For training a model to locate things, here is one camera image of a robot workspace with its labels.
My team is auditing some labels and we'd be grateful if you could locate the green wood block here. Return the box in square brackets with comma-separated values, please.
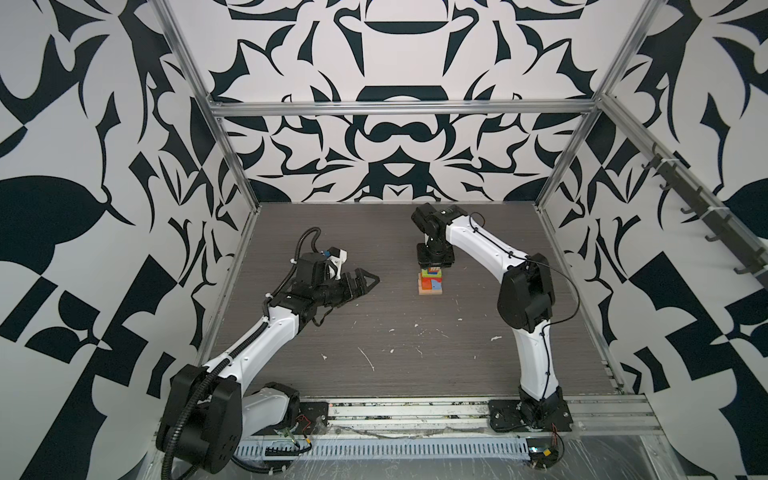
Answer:
[420, 269, 442, 285]

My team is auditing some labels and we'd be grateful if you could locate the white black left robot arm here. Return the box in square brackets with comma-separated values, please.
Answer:
[156, 263, 380, 479]

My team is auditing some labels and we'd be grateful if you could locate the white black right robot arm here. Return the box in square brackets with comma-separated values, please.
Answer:
[411, 203, 561, 415]

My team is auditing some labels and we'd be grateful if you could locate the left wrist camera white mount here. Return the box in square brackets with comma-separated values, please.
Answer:
[324, 247, 348, 280]

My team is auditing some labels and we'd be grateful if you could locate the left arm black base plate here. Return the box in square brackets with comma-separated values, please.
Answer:
[259, 401, 330, 436]

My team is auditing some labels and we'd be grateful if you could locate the black corrugated cable conduit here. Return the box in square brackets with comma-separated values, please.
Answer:
[157, 287, 268, 480]

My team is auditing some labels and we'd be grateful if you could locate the aluminium horizontal frame bar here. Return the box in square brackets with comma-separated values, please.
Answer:
[209, 99, 596, 117]

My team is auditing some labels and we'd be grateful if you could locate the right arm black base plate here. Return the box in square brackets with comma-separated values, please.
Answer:
[488, 396, 573, 433]

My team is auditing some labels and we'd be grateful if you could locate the white slotted cable duct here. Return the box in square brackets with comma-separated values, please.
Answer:
[235, 438, 530, 461]

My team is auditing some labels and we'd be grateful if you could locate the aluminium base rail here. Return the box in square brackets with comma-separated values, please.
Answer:
[316, 395, 663, 437]

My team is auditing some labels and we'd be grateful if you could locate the aluminium corner frame post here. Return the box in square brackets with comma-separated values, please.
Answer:
[150, 0, 260, 213]

